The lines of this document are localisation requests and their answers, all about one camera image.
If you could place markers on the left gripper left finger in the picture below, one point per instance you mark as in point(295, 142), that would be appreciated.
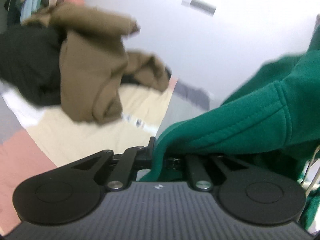
point(72, 191)

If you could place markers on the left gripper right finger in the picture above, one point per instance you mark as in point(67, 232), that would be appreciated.
point(246, 192)

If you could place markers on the green zip hoodie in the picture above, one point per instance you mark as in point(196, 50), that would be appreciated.
point(272, 121)

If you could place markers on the patchwork bed sheet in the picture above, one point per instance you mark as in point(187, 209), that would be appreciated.
point(38, 139)

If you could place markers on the brown hoodie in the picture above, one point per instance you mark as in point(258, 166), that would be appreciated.
point(93, 61)

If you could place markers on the black garment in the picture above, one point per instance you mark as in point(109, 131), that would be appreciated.
point(30, 62)

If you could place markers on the pink box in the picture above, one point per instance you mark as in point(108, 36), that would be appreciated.
point(76, 2)

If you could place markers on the grey wall switch panel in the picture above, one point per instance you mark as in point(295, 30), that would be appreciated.
point(200, 6)

